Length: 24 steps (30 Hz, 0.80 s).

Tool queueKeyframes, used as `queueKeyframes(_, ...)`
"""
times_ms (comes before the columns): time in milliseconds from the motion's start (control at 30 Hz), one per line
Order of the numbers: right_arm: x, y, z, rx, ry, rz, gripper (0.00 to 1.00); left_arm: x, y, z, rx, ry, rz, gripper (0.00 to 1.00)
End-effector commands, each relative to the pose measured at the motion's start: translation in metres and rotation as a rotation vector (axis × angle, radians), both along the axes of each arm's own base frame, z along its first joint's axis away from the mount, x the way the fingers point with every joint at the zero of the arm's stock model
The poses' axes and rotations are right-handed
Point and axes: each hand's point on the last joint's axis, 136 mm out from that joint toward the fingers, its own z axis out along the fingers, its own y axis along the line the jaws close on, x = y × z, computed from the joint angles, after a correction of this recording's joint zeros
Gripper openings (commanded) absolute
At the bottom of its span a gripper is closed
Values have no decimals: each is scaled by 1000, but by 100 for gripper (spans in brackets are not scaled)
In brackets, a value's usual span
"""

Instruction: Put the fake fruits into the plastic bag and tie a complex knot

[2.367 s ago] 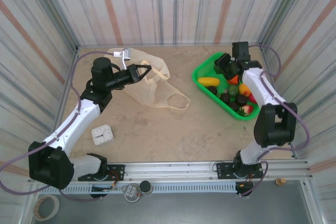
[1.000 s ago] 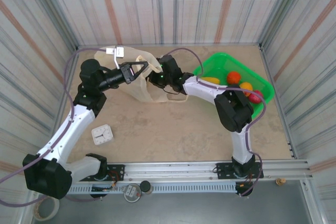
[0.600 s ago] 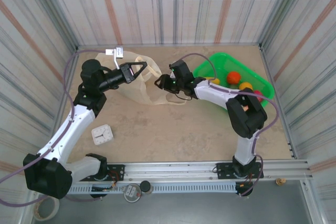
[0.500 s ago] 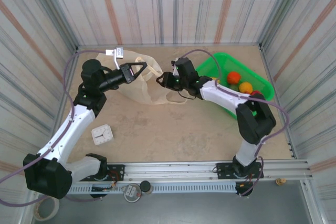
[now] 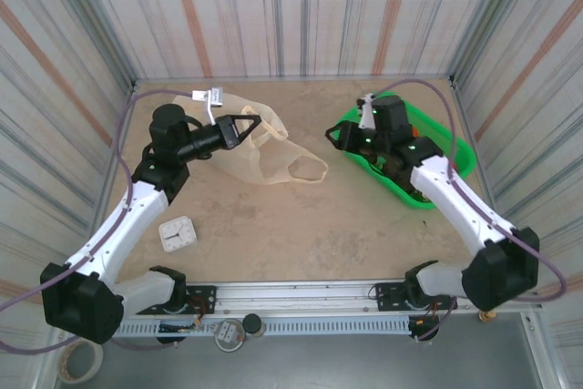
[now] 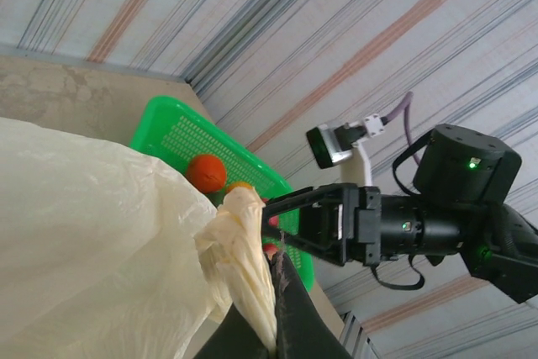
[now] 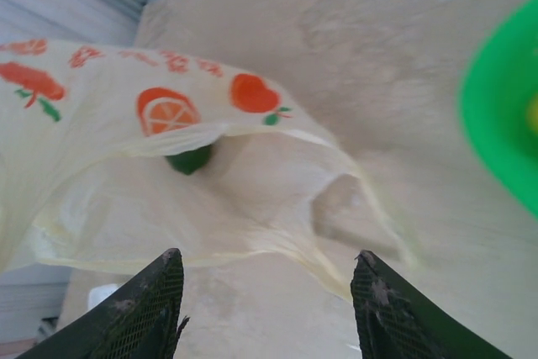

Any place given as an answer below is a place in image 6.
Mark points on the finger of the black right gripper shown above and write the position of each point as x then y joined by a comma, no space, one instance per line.
302,197
319,251

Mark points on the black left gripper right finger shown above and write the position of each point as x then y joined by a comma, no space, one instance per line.
302,325

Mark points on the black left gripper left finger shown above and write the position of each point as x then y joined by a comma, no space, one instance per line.
235,342

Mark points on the red-orange fake persimmon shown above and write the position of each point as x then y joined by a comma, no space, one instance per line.
206,172

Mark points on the green plastic basket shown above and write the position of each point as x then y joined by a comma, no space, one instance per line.
185,132

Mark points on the translucent cream plastic bag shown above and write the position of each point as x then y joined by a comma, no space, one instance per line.
84,228

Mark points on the pink-red fake fruit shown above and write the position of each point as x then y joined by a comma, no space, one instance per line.
273,221

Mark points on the red fake strawberry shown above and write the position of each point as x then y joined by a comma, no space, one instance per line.
270,248

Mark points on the orange fake orange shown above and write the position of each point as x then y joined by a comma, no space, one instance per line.
239,186

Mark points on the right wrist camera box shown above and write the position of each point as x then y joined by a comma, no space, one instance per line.
332,146

